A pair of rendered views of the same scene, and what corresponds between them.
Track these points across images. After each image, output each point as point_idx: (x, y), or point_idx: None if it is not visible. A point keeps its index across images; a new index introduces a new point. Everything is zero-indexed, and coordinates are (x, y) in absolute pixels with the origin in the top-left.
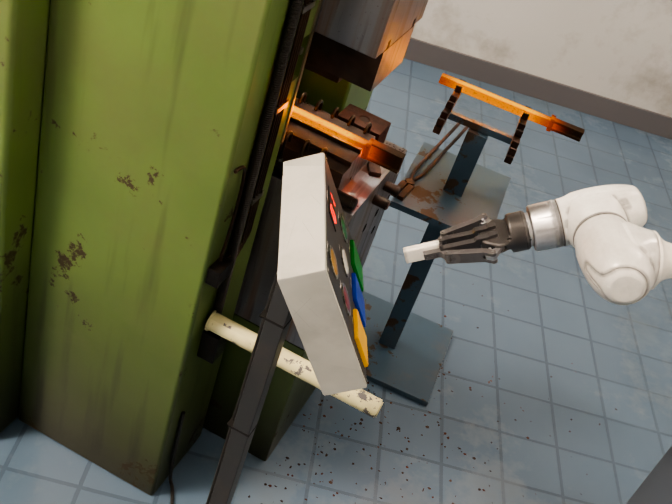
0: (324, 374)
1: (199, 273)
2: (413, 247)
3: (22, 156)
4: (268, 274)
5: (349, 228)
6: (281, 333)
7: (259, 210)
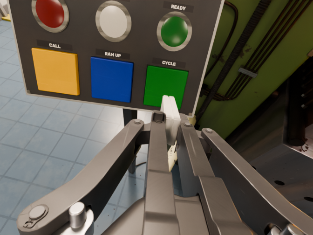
0: None
1: None
2: (170, 101)
3: None
4: (235, 144)
5: (274, 154)
6: None
7: (255, 100)
